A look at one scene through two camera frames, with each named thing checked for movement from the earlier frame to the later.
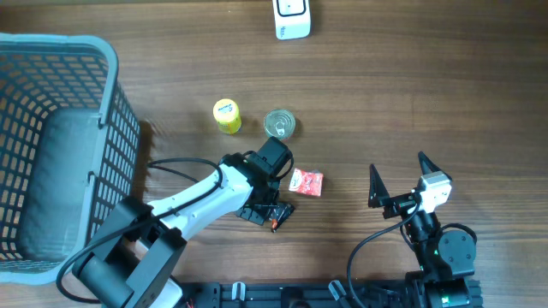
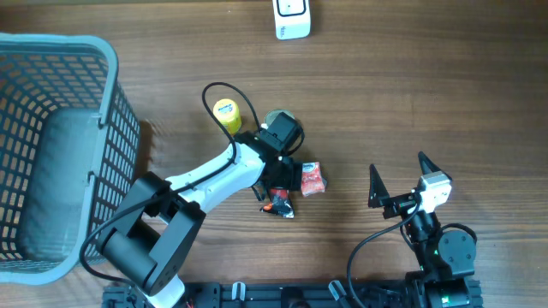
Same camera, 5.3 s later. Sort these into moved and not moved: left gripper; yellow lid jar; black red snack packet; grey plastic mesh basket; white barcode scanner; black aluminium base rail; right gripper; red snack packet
Moved: black red snack packet; left gripper; red snack packet
Not moved: grey plastic mesh basket; yellow lid jar; black aluminium base rail; right gripper; white barcode scanner
